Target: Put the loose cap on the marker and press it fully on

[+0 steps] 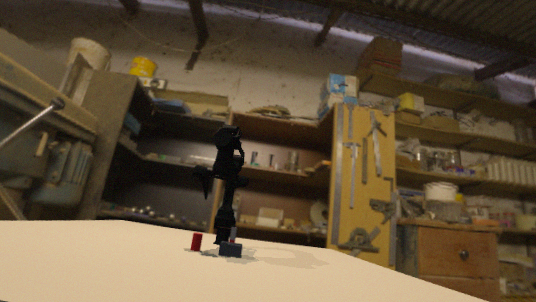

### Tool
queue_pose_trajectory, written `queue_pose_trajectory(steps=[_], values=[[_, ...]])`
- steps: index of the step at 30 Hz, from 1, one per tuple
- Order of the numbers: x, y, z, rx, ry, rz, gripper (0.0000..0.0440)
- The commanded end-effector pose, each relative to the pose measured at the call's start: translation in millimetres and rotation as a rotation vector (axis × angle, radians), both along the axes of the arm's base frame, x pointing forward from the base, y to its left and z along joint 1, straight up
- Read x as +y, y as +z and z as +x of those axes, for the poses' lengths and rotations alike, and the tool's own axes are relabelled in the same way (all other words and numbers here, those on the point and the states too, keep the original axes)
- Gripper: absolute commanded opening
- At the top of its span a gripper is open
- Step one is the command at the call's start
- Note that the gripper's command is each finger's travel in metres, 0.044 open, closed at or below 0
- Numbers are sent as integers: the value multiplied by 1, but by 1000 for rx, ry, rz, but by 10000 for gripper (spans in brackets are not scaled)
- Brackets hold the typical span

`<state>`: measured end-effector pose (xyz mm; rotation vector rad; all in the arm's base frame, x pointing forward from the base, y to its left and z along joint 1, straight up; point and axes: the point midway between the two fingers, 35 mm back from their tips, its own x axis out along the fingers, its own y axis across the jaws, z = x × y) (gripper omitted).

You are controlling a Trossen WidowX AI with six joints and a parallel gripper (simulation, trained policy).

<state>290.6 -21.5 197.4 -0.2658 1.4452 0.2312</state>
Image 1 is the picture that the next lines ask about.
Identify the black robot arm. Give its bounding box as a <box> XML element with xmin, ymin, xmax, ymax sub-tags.
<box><xmin>212</xmin><ymin>124</ymin><xmax>245</xmax><ymax>244</ymax></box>

